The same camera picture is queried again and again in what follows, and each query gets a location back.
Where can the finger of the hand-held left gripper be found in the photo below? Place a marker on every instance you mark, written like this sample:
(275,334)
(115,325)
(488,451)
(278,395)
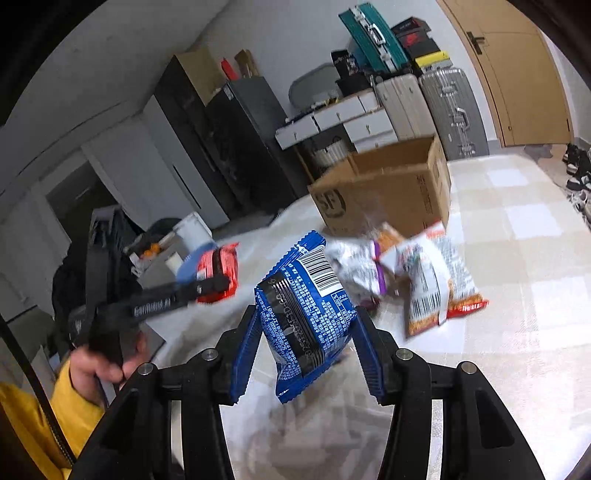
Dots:
(191,270)
(210,287)

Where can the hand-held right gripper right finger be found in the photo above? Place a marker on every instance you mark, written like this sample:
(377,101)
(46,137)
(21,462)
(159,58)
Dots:
(369,355)

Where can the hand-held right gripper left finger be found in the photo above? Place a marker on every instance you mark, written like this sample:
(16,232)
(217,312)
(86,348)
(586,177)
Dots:
(244,350)

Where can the red snack packet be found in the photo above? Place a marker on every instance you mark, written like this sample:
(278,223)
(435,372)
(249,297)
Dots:
(221,265)

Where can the blue snack packet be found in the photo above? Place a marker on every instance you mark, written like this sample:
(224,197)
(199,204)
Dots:
(304,314)

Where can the purple white snack packet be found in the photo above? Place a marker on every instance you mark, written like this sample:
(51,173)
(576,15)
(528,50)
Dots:
(355,272)

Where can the orange white snack packet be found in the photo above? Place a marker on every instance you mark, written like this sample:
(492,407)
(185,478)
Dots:
(420,286)
(461,281)

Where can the cardboard box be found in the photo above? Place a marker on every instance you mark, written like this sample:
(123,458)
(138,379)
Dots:
(383,194)

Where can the person's left hand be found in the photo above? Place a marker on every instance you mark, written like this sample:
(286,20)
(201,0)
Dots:
(92,369)

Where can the white floor appliance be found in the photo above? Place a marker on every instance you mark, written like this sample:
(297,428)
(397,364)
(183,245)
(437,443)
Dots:
(194,233)

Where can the brown orange snack packet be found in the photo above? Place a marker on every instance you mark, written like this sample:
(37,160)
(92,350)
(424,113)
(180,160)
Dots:
(388,240)

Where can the dark grey refrigerator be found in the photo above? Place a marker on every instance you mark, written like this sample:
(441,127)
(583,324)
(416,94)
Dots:
(249,138)

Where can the woven laundry basket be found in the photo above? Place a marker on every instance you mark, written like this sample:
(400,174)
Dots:
(330,154)

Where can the brown cardboard carton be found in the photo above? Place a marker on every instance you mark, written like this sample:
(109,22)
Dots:
(198,74)

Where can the grey oval tray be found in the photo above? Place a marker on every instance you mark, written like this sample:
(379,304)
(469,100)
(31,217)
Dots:
(309,83)

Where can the white drawer dresser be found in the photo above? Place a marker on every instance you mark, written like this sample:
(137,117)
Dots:
(364,124)

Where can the black round box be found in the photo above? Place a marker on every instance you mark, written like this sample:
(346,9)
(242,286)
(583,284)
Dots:
(353,85)

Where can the beige suitcase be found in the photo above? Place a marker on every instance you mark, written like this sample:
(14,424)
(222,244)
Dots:
(401,106)

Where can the black printed bag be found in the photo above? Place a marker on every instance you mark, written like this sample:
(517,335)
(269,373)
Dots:
(344,62)

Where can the silver suitcase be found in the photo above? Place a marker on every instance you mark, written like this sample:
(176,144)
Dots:
(443,106)

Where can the pile of shoes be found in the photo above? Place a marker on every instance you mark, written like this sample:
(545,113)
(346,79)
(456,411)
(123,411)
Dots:
(579,180)

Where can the teal suitcase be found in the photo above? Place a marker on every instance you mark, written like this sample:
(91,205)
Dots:
(355,27)

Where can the yellow black box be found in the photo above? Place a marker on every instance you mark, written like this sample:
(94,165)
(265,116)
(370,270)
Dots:
(431,59)

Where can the black red shoe box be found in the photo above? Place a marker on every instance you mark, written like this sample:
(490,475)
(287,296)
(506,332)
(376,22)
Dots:
(411,39)

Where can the wooden door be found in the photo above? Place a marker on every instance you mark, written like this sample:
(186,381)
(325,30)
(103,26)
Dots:
(521,69)

